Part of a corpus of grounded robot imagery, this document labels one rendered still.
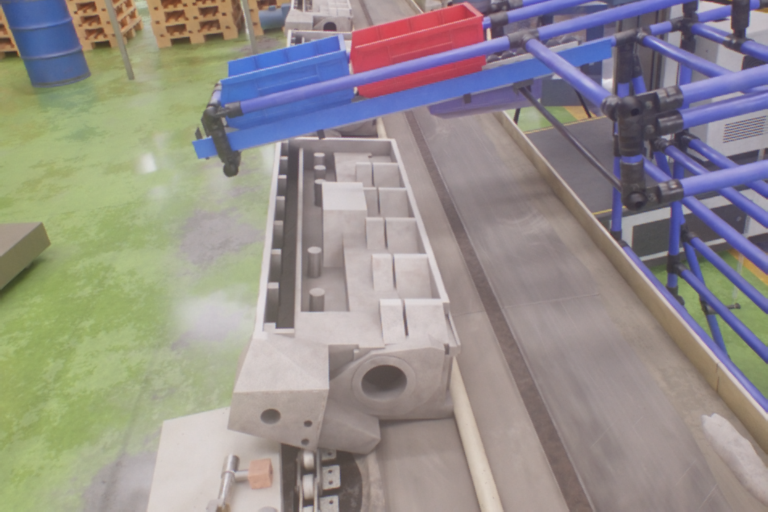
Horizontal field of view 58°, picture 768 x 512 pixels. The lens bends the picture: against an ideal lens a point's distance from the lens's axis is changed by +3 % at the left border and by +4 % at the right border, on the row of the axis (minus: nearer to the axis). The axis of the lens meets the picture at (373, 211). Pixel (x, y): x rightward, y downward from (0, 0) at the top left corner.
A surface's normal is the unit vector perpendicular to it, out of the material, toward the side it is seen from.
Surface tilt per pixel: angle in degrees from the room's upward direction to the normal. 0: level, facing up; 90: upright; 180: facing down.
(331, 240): 46
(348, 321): 10
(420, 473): 0
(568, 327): 0
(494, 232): 0
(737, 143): 90
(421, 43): 92
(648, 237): 90
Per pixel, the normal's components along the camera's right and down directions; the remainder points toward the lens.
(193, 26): 0.09, 0.44
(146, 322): -0.12, -0.88
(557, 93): -0.34, 0.46
